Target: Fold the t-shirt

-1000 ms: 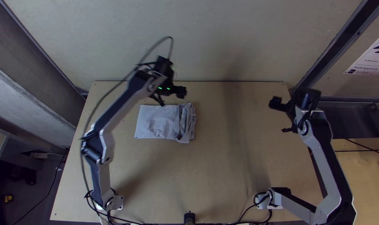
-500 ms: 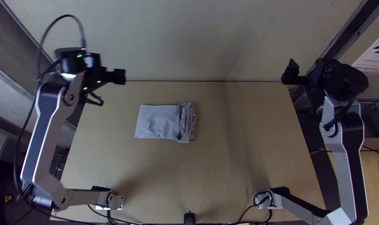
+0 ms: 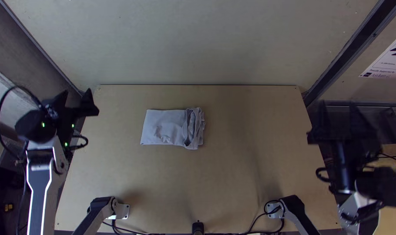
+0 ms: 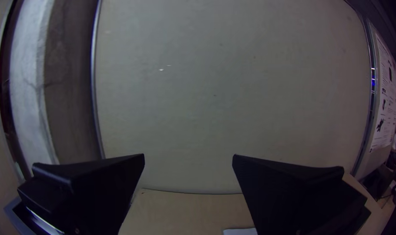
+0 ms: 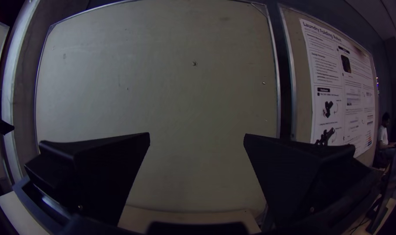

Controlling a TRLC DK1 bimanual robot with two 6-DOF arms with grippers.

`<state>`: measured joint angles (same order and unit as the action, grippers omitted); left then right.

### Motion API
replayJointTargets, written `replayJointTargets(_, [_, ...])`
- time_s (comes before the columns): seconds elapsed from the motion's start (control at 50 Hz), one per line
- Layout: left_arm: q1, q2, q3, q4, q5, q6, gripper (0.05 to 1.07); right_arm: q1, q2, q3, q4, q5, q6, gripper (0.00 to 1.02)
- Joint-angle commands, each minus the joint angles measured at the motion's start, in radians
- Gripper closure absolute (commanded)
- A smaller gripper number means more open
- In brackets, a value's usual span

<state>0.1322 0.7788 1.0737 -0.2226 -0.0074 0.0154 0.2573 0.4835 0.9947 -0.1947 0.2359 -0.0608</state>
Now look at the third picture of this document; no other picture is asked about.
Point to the grey t-shirt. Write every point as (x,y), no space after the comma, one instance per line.
(167,129)

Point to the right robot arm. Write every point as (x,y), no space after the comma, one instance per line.
(343,169)

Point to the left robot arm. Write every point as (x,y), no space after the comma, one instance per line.
(38,182)

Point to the white printed poster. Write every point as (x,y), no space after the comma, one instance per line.
(389,60)

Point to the dark metal frame post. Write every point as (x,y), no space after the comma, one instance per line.
(354,45)

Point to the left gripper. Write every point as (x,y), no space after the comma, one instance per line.
(69,119)

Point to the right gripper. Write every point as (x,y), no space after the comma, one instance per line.
(341,127)

